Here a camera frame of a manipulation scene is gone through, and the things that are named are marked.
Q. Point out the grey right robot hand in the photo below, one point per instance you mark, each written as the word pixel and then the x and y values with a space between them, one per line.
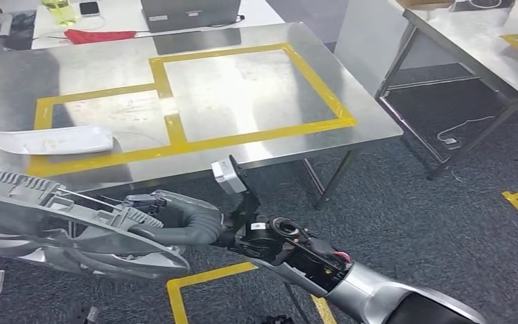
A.
pixel 201 223

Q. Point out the silver wheel hubcap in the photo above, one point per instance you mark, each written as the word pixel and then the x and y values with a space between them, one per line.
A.
pixel 40 214

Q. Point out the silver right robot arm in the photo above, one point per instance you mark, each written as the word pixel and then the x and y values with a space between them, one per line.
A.
pixel 375 290

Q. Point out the stainless steel workbench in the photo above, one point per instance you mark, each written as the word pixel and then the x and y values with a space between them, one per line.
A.
pixel 241 89

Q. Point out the white plastic car part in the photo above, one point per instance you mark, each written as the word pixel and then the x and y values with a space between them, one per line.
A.
pixel 49 141

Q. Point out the grey laptop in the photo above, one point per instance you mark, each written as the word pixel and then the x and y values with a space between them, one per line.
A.
pixel 187 13

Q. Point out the red cloth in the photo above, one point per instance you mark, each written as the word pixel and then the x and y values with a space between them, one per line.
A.
pixel 98 36

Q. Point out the white desk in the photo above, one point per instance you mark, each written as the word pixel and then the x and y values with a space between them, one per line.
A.
pixel 107 20

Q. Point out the black smartphone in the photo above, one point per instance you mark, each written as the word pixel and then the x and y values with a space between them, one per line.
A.
pixel 89 8

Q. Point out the white cabinet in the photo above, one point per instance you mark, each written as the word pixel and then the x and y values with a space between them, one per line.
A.
pixel 366 44

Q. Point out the yellow-green drink bottle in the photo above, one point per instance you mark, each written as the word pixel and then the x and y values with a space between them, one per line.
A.
pixel 60 11

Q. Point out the black bag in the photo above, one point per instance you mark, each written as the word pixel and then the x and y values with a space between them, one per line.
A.
pixel 20 33

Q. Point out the cardboard box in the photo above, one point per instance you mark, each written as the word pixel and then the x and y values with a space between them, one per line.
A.
pixel 424 3

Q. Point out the stainless steel table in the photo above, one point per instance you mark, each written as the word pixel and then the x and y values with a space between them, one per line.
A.
pixel 464 40

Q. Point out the black flat device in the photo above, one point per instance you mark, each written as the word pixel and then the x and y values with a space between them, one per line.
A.
pixel 487 5

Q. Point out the black right camera bracket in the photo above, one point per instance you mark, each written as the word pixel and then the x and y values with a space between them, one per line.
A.
pixel 248 205

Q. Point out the black camera bracket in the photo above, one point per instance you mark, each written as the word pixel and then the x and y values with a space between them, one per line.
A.
pixel 84 316
pixel 248 205

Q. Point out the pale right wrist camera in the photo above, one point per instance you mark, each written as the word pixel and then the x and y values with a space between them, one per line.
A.
pixel 225 176

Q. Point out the black left camera bracket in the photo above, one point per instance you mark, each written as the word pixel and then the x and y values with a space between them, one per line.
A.
pixel 84 316

